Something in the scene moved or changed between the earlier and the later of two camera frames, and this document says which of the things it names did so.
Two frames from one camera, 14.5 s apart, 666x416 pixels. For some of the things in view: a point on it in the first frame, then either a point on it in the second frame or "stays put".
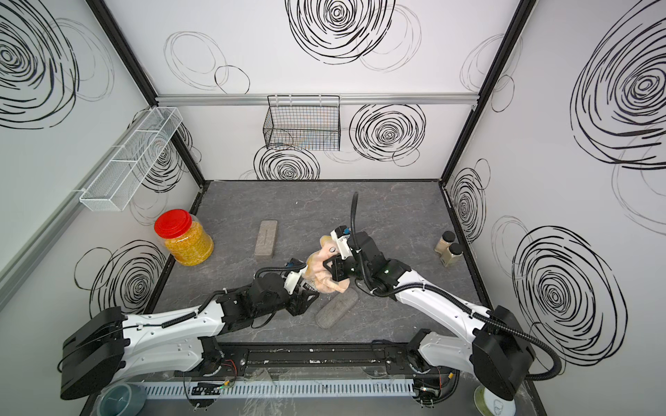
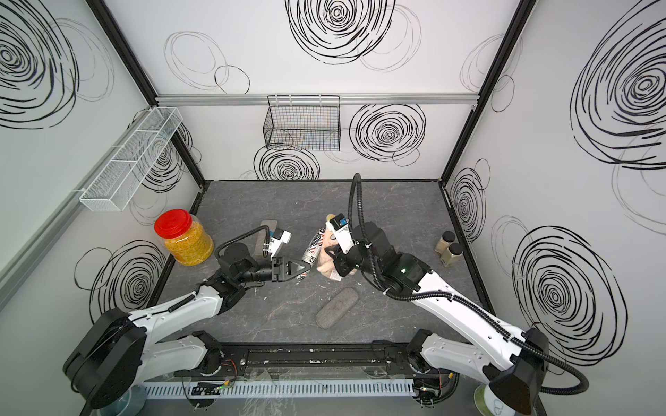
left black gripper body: [297, 302] -> [276, 270]
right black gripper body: [343, 269] stays put
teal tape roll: [123, 399] stays put
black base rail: [243, 359] stays put
